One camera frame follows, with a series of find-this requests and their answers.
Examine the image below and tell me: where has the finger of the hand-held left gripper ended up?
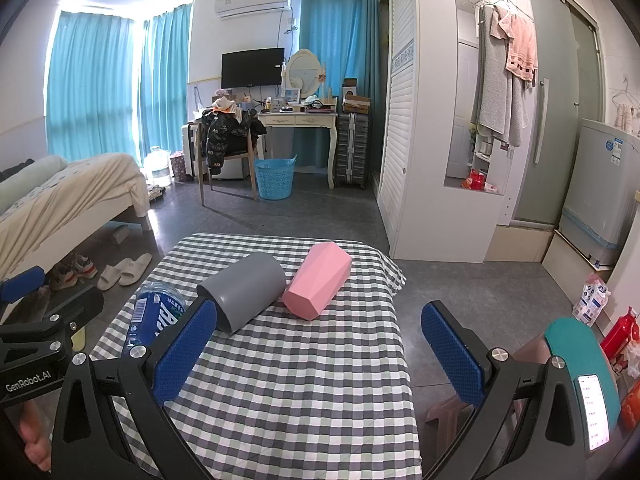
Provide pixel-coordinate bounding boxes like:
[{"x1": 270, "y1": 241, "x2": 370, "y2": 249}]
[
  {"x1": 42, "y1": 286, "x2": 106, "y2": 347},
  {"x1": 0, "y1": 265, "x2": 47, "y2": 306}
]

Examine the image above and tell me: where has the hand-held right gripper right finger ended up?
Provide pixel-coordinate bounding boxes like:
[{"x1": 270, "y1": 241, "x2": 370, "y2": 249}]
[{"x1": 420, "y1": 301, "x2": 608, "y2": 480}]

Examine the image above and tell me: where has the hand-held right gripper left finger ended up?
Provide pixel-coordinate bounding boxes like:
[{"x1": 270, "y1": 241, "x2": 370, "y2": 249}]
[{"x1": 50, "y1": 297, "x2": 219, "y2": 480}]

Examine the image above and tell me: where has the grey cup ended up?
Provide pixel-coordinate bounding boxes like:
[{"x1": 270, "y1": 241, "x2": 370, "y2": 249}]
[{"x1": 196, "y1": 251, "x2": 287, "y2": 335}]

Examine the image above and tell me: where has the pink faceted cup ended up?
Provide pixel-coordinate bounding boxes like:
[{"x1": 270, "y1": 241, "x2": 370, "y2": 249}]
[{"x1": 281, "y1": 243, "x2": 353, "y2": 322}]

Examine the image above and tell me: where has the person's left hand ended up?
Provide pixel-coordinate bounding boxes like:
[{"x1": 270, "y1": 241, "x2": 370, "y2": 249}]
[{"x1": 19, "y1": 402, "x2": 54, "y2": 474}]

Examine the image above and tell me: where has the yellow slipper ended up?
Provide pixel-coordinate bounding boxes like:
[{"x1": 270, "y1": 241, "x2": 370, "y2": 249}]
[{"x1": 70, "y1": 320, "x2": 92, "y2": 354}]

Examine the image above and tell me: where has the grey and orange sneaker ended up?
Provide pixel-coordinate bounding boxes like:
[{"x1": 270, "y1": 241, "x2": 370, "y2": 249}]
[
  {"x1": 49, "y1": 264, "x2": 78, "y2": 292},
  {"x1": 72, "y1": 254, "x2": 99, "y2": 281}
]

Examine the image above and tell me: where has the blue label water bottle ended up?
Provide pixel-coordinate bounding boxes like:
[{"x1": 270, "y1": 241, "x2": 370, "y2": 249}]
[{"x1": 121, "y1": 280, "x2": 187, "y2": 358}]

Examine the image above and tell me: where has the white slipper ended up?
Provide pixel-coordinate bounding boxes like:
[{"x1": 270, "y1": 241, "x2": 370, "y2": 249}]
[
  {"x1": 97, "y1": 258, "x2": 133, "y2": 292},
  {"x1": 120, "y1": 253, "x2": 153, "y2": 287}
]

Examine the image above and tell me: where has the bed with beige blanket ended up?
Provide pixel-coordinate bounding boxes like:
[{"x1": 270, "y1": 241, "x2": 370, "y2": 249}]
[{"x1": 0, "y1": 152, "x2": 152, "y2": 283}]

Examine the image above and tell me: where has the pale green pillow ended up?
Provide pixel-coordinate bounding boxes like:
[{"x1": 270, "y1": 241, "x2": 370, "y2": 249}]
[{"x1": 0, "y1": 155, "x2": 68, "y2": 213}]

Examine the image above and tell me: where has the checkered tablecloth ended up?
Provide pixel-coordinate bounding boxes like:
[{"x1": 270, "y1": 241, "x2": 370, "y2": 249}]
[{"x1": 90, "y1": 232, "x2": 425, "y2": 480}]

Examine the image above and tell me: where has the white detergent bag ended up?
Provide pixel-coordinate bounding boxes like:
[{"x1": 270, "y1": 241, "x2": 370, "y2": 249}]
[{"x1": 572, "y1": 273, "x2": 614, "y2": 329}]

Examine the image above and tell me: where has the white leaning board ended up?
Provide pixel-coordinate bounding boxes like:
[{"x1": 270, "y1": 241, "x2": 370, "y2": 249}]
[{"x1": 541, "y1": 230, "x2": 614, "y2": 297}]

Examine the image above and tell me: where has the lit smartphone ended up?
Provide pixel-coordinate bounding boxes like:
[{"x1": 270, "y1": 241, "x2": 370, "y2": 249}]
[{"x1": 577, "y1": 373, "x2": 612, "y2": 452}]

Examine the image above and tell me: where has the clear water jug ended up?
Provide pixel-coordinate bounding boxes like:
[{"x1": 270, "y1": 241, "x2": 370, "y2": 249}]
[{"x1": 142, "y1": 145, "x2": 172, "y2": 186}]

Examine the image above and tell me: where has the red plastic bottle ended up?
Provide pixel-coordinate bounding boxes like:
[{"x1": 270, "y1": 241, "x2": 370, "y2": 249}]
[{"x1": 599, "y1": 307, "x2": 640, "y2": 362}]

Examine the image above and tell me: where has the red snack packet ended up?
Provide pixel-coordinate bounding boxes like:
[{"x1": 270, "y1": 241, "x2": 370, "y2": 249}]
[{"x1": 460, "y1": 168, "x2": 489, "y2": 192}]

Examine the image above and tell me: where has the blue plastic laundry basket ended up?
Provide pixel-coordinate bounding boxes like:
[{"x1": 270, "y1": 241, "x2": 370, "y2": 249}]
[{"x1": 253, "y1": 154, "x2": 299, "y2": 201}]

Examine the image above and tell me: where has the wooden chair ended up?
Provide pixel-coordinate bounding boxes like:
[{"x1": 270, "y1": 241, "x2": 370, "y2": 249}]
[{"x1": 197, "y1": 120, "x2": 262, "y2": 206}]

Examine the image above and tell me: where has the wide teal window curtain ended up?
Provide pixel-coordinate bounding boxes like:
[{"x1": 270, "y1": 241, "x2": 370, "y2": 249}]
[{"x1": 46, "y1": 10, "x2": 137, "y2": 164}]

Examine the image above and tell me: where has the black patterned jacket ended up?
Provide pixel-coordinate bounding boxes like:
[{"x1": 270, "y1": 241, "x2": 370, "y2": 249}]
[{"x1": 200, "y1": 107, "x2": 268, "y2": 177}]

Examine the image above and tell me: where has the grey washing machine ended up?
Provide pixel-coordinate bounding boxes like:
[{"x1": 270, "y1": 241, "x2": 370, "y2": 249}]
[{"x1": 558, "y1": 118, "x2": 640, "y2": 267}]

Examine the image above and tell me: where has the grey ribbed suitcase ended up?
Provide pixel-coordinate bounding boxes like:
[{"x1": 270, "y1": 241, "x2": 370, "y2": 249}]
[{"x1": 333, "y1": 112, "x2": 372, "y2": 191}]

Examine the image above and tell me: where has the orange and white cloth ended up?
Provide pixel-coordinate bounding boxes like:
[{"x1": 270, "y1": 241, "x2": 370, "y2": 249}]
[{"x1": 212, "y1": 97, "x2": 244, "y2": 124}]

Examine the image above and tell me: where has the narrow teal window curtain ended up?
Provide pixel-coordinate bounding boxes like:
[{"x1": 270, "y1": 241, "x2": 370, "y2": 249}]
[{"x1": 137, "y1": 2, "x2": 195, "y2": 161}]

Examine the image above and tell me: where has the white wardrobe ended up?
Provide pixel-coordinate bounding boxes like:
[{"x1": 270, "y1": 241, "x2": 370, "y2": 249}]
[{"x1": 376, "y1": 0, "x2": 518, "y2": 264}]

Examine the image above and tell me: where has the cream dressing table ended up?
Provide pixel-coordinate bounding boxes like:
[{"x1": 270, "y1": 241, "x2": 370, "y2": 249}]
[{"x1": 257, "y1": 109, "x2": 340, "y2": 190}]

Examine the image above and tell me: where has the grey hanging towel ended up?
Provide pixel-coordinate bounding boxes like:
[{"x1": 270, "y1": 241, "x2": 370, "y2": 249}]
[{"x1": 476, "y1": 5, "x2": 530, "y2": 149}]

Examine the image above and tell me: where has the frosted glass door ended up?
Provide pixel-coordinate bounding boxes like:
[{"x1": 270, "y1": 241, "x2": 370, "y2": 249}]
[{"x1": 514, "y1": 0, "x2": 607, "y2": 227}]

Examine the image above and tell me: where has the cardboard box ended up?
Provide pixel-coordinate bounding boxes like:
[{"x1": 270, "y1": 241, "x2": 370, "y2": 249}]
[{"x1": 341, "y1": 78, "x2": 374, "y2": 115}]

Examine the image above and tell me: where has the black television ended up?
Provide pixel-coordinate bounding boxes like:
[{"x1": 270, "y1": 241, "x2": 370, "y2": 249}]
[{"x1": 221, "y1": 48, "x2": 286, "y2": 89}]

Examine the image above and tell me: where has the oval vanity mirror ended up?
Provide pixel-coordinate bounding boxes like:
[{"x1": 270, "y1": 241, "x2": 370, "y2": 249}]
[{"x1": 282, "y1": 49, "x2": 324, "y2": 100}]

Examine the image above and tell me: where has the pink hanging towel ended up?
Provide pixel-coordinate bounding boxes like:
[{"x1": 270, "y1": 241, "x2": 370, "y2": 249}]
[{"x1": 504, "y1": 11, "x2": 540, "y2": 83}]

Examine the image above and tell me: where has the tall teal curtain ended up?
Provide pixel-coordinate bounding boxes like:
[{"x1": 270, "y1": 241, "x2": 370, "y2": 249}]
[{"x1": 298, "y1": 0, "x2": 385, "y2": 128}]

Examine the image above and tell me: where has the white air conditioner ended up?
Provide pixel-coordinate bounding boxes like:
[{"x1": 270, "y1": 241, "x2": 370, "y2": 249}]
[{"x1": 214, "y1": 0, "x2": 293, "y2": 21}]

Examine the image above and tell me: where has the wire hanger with cloth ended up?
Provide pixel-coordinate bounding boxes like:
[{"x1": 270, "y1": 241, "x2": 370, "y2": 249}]
[{"x1": 610, "y1": 88, "x2": 640, "y2": 134}]

